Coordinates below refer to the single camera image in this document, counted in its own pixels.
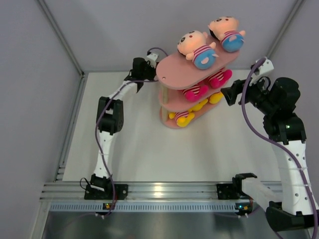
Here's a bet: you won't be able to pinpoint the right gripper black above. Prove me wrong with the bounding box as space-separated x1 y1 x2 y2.
221 71 276 115

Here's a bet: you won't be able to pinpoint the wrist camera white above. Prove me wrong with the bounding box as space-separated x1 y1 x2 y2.
147 52 159 68
251 57 274 83

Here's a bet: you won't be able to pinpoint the pink three-tier shelf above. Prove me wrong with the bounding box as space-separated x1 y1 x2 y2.
157 50 239 129

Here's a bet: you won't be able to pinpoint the slotted cable duct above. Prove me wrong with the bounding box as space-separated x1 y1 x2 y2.
50 202 251 213

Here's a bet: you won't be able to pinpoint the yellow plush toy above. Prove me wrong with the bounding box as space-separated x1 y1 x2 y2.
168 111 195 127
187 99 208 112
208 92 223 105

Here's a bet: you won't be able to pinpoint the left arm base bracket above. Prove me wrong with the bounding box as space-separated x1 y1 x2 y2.
79 174 129 200

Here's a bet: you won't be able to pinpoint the pink white panda plush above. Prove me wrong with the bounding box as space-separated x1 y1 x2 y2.
182 84 209 102
207 68 232 89

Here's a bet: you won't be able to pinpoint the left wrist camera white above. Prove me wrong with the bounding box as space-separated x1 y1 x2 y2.
147 52 159 68

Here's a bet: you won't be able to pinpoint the boy doll on shelf top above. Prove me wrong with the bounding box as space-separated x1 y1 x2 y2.
208 16 246 53

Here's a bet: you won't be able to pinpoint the aluminium mounting rail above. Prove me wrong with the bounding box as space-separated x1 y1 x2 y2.
40 181 218 201

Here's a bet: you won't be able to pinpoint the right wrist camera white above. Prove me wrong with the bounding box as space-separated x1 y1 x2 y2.
251 57 274 83

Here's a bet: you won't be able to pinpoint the yellow plush toy under shelf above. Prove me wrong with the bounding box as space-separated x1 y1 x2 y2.
208 92 223 105

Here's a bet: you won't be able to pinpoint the boy doll blue shorts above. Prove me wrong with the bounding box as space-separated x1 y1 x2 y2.
177 30 219 70

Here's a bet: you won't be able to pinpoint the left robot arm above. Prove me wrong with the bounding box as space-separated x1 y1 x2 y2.
90 57 159 199

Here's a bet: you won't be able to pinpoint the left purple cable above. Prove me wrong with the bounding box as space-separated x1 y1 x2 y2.
95 47 169 217

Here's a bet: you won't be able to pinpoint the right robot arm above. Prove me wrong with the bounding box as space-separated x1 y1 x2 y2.
221 77 319 239

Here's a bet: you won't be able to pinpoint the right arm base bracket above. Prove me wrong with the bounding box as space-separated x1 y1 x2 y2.
216 183 250 200

